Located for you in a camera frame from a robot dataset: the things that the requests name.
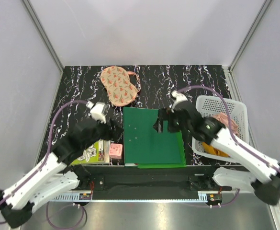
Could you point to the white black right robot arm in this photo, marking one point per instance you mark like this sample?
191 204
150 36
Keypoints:
263 173

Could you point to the aluminium frame post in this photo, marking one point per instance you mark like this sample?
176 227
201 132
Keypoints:
260 15
41 31

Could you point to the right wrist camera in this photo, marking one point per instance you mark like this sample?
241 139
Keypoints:
177 98

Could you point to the white slotted cable duct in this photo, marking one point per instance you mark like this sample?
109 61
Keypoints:
99 196

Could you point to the pink lace garment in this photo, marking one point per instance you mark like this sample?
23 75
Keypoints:
223 118

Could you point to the lime green illustrated book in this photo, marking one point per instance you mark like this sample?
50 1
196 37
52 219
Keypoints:
96 154

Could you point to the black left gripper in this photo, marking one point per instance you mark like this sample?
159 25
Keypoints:
114 134

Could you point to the left aluminium frame post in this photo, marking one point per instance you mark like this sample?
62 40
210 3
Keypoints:
41 31

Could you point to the right aluminium frame post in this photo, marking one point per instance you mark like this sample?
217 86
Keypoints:
260 15

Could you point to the dark green ring binder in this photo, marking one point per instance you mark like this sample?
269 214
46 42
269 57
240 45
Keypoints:
144 145

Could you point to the pink floral mesh laundry bag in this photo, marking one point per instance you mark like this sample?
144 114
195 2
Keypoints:
122 86

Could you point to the small pink box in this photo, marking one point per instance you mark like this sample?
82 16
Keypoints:
116 151

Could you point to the mustard yellow garment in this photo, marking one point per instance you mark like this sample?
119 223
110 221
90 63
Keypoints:
213 151

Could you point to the light green folder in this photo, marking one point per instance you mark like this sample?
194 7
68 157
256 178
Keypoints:
182 164

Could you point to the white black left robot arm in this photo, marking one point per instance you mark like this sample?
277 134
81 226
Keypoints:
54 174

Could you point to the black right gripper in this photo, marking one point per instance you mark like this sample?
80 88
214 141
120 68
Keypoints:
164 114

